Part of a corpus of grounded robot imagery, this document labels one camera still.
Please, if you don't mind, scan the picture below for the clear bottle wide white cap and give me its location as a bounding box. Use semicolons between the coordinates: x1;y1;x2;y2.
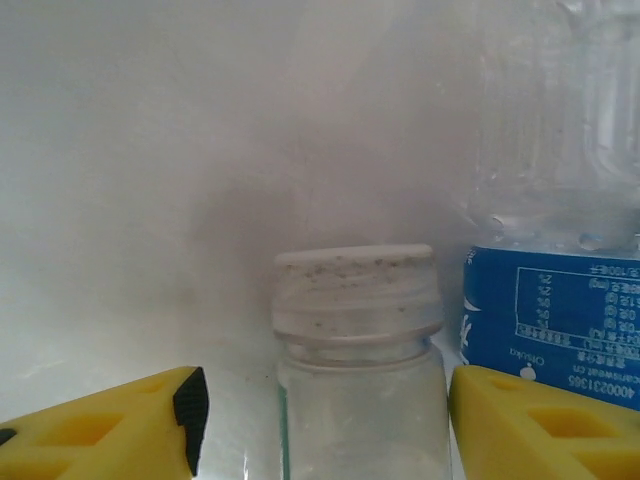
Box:
272;243;454;480

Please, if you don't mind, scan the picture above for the blue label sports drink bottle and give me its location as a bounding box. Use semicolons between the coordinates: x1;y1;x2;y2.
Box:
458;0;640;414

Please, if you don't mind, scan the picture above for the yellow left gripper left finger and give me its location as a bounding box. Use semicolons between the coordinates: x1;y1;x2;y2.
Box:
0;366;209;480

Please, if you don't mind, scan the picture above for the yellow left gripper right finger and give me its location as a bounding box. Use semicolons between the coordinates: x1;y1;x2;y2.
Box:
448;365;640;480

